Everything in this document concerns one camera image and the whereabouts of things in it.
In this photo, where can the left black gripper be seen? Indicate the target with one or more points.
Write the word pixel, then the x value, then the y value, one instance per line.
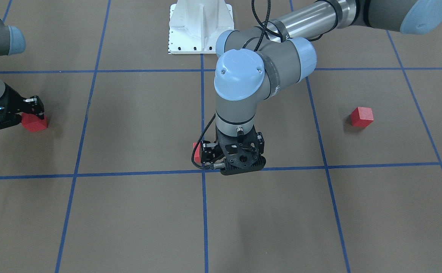
pixel 208 150

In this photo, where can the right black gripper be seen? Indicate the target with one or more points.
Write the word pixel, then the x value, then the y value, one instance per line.
pixel 11 101

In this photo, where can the red block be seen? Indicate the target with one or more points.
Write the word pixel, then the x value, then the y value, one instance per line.
pixel 197 153
pixel 33 123
pixel 362 117

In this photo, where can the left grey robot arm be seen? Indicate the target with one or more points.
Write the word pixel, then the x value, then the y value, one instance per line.
pixel 255 64

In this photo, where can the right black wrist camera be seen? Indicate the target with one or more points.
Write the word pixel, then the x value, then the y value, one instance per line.
pixel 35 106

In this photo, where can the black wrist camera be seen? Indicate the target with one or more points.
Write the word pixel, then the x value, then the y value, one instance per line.
pixel 211 152
pixel 35 106

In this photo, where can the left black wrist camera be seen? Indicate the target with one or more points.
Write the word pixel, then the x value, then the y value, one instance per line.
pixel 211 152

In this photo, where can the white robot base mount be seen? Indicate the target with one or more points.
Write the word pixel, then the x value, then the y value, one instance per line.
pixel 195 25

